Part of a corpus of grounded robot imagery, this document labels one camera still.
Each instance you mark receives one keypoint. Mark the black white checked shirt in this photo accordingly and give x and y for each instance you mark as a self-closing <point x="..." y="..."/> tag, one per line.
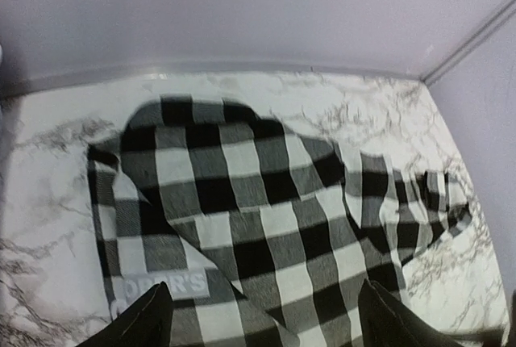
<point x="257" y="235"/>

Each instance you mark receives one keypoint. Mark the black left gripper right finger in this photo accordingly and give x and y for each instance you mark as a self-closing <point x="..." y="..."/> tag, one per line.
<point x="386" y="321"/>

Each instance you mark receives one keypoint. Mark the right aluminium corner post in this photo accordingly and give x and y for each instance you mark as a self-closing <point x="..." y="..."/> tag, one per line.
<point x="486" y="29"/>

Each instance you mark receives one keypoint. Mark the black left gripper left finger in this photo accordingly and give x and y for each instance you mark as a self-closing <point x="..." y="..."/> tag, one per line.
<point x="147" y="322"/>

